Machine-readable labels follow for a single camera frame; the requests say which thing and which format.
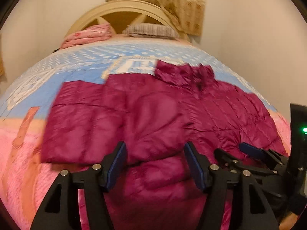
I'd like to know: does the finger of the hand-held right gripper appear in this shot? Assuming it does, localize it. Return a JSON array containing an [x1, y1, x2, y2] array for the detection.
[[239, 142, 289, 170], [214, 148, 288, 198]]

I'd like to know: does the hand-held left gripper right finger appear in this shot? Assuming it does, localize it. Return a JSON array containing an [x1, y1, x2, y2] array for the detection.
[[184, 141, 280, 230]]

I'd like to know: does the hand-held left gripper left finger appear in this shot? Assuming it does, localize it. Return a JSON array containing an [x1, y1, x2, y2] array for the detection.
[[30, 141, 127, 230]]

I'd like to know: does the magenta puffer jacket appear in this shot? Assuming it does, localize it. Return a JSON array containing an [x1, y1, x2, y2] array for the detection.
[[40, 60, 288, 230]]

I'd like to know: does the printed pink and blue blanket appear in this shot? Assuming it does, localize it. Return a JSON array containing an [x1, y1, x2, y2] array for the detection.
[[0, 37, 292, 230]]

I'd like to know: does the folded pink quilt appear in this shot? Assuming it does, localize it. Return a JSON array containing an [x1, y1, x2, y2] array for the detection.
[[60, 23, 113, 49]]

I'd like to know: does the striped pillow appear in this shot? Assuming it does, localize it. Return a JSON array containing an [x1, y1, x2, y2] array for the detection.
[[122, 23, 180, 39]]

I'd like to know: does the cream wooden headboard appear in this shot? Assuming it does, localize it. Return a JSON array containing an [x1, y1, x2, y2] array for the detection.
[[65, 0, 190, 44]]

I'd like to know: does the beige patterned curtain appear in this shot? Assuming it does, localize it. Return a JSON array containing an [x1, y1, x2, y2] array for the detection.
[[0, 35, 6, 76], [106, 0, 208, 37]]

